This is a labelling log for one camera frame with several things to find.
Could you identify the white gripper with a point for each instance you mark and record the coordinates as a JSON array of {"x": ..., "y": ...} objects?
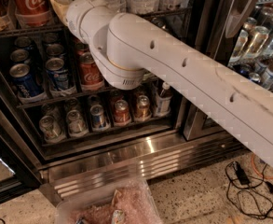
[{"x": 75, "y": 16}]

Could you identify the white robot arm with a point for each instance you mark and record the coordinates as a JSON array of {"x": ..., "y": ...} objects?
[{"x": 125, "y": 46}]

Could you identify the red cola can top shelf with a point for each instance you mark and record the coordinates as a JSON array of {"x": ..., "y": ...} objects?
[{"x": 33, "y": 13}]

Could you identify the blue white pepsi can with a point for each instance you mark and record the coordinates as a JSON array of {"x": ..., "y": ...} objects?
[{"x": 59, "y": 77}]

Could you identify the front red cola can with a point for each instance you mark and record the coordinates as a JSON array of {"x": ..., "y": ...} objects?
[{"x": 90, "y": 75}]

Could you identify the front blue pepsi can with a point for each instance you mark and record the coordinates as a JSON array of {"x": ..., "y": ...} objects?
[{"x": 25, "y": 81}]

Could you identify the red can bottom shelf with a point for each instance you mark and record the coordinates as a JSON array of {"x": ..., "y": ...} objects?
[{"x": 122, "y": 112}]

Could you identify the blue can bottom shelf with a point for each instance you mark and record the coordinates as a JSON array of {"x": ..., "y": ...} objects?
[{"x": 98, "y": 118}]

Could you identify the white green can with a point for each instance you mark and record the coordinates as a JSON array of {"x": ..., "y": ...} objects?
[
  {"x": 76, "y": 125},
  {"x": 52, "y": 130}
]

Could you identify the white green can bottom left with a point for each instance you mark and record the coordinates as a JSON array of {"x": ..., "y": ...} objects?
[{"x": 52, "y": 130}]

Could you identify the gold can bottom shelf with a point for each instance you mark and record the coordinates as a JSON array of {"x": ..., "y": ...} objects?
[{"x": 142, "y": 110}]

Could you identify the small bottle bottom shelf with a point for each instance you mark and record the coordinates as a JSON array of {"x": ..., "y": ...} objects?
[{"x": 162, "y": 99}]

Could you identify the steel fridge base grille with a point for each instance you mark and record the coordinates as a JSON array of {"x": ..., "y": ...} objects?
[{"x": 148, "y": 157}]

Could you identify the clear plastic bin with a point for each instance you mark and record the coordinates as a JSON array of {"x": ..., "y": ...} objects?
[{"x": 127, "y": 201}]

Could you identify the fridge door handle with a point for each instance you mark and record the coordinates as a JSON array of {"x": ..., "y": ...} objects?
[{"x": 239, "y": 12}]

